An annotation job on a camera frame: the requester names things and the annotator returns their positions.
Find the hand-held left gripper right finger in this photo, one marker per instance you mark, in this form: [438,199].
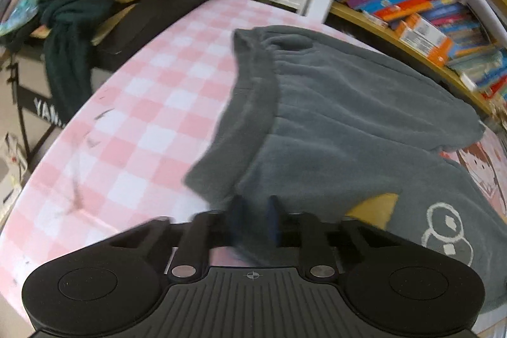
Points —
[273,223]

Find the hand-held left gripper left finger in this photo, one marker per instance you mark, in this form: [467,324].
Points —
[237,221]

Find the grey fleece garment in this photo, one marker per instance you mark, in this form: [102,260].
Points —
[336,124]

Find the pink checked table mat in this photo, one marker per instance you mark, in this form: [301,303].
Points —
[138,104]

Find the black stand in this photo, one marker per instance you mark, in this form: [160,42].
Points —
[43,108]

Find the dark brown bag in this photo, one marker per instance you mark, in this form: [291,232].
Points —
[166,5]

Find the small white red box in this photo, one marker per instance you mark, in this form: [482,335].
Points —
[376,20]

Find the dark green cloth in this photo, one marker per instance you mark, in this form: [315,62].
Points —
[75,45]

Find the orange white box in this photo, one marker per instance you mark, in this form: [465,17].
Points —
[439,49]

